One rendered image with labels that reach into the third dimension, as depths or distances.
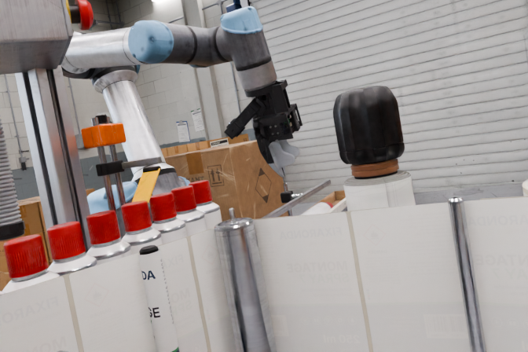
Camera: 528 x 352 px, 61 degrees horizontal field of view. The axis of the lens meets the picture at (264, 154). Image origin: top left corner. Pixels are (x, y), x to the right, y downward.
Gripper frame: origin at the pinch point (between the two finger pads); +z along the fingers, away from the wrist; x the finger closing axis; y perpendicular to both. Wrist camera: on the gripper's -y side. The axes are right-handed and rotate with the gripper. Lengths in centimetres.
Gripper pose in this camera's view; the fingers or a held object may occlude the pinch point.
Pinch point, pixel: (278, 171)
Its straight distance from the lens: 99.8
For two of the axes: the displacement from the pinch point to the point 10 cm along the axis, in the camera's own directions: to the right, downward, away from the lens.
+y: 8.9, -1.2, -4.4
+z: 3.0, 8.9, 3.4
